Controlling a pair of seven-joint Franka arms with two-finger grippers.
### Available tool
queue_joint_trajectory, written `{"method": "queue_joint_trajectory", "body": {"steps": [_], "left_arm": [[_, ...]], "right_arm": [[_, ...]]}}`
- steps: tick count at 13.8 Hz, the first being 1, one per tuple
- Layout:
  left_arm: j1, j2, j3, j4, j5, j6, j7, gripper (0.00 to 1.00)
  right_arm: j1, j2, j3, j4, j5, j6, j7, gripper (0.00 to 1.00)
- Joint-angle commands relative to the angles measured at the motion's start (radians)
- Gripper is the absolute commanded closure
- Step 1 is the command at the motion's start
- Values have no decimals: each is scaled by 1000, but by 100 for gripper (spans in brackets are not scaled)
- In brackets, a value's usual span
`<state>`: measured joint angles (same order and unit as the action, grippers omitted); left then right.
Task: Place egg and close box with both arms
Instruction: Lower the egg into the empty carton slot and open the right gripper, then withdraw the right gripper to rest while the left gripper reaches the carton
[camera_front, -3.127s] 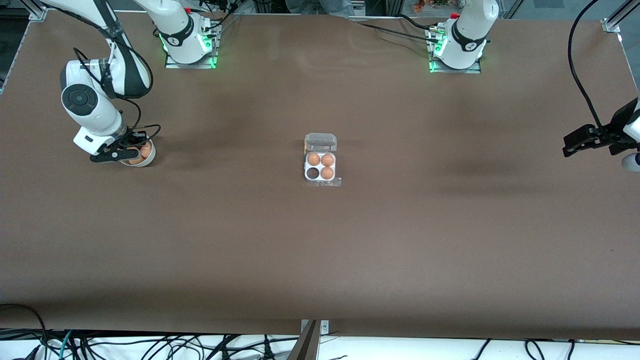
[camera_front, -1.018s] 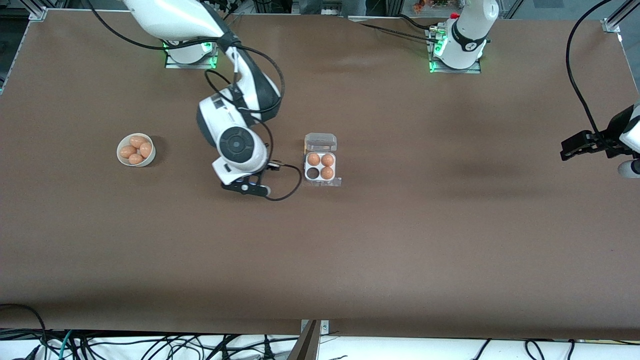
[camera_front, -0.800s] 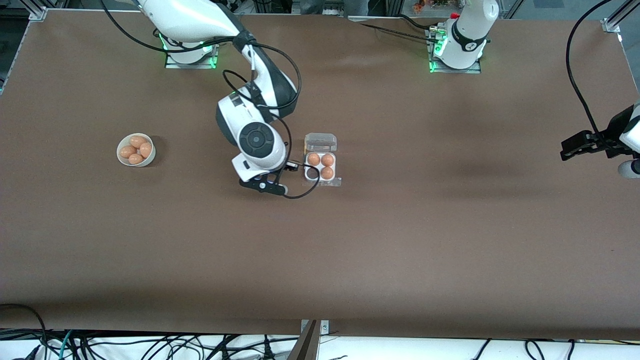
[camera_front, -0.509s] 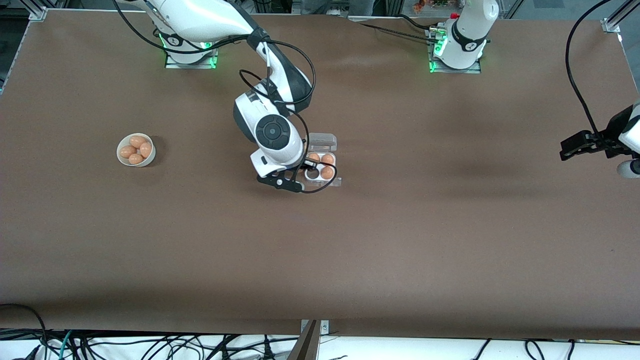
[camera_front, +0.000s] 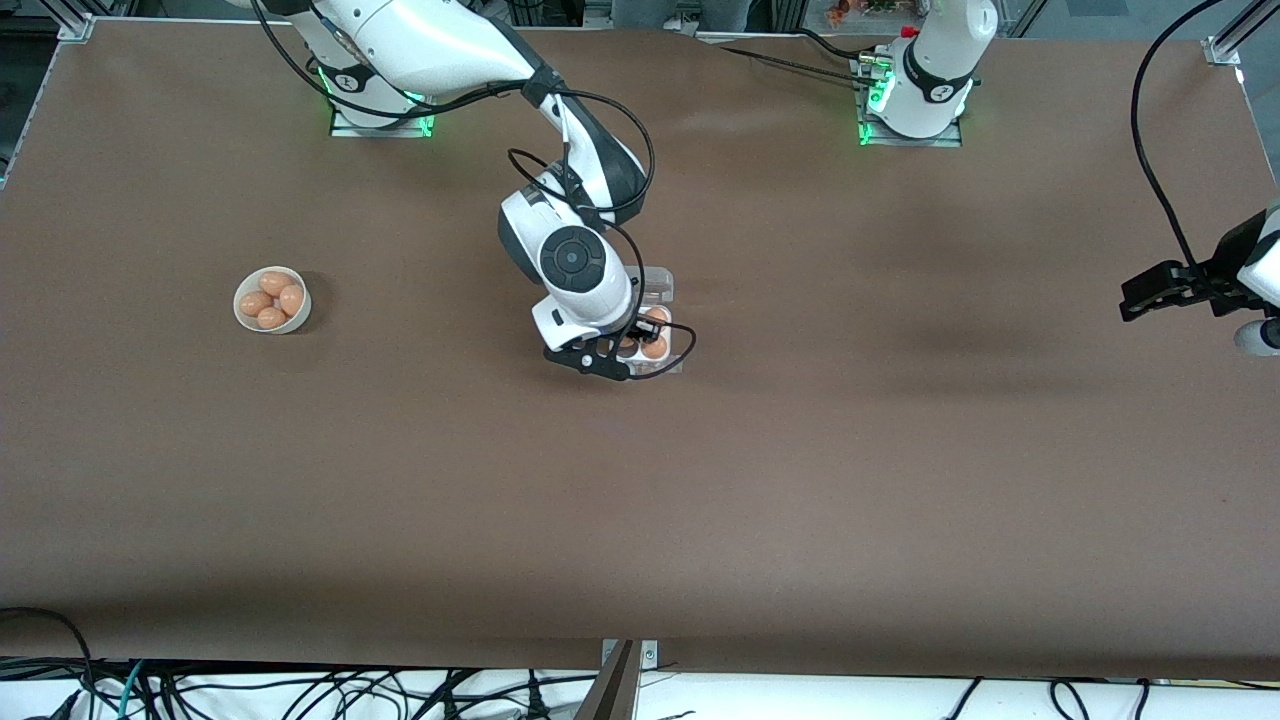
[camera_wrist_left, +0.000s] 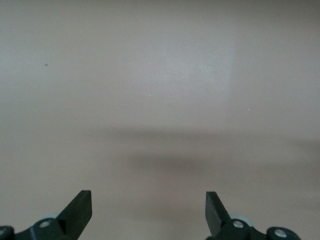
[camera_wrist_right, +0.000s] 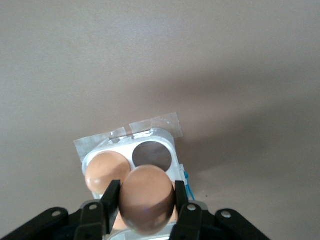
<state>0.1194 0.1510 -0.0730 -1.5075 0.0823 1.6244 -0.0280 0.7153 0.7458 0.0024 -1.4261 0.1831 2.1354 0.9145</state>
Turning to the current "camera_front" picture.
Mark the brown table cover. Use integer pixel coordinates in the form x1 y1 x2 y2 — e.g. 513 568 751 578
0 18 1280 683

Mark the black cable along right arm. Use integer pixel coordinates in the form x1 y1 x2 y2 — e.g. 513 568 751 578
250 0 699 383

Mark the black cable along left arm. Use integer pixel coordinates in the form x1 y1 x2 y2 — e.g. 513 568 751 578
1131 0 1229 293

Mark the white ceramic bowl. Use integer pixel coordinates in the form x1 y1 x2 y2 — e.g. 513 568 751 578
233 264 313 334

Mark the black looped floor cable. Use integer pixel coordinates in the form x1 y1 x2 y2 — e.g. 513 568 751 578
0 607 96 720

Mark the aluminium profile rail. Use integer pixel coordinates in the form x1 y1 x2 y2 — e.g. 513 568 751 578
38 0 96 43
1203 0 1280 69

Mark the dark slanted post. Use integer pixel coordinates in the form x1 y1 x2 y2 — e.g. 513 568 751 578
573 640 642 720

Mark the clear plastic egg box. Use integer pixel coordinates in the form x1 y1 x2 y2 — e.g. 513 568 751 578
632 267 685 373

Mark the black cable to arm base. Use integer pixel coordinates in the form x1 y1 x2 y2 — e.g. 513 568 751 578
700 28 881 87

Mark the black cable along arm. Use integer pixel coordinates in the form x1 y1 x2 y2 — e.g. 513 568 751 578
1131 0 1229 293
250 0 699 383

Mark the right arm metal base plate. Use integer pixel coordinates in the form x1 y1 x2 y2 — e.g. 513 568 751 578
330 60 438 139

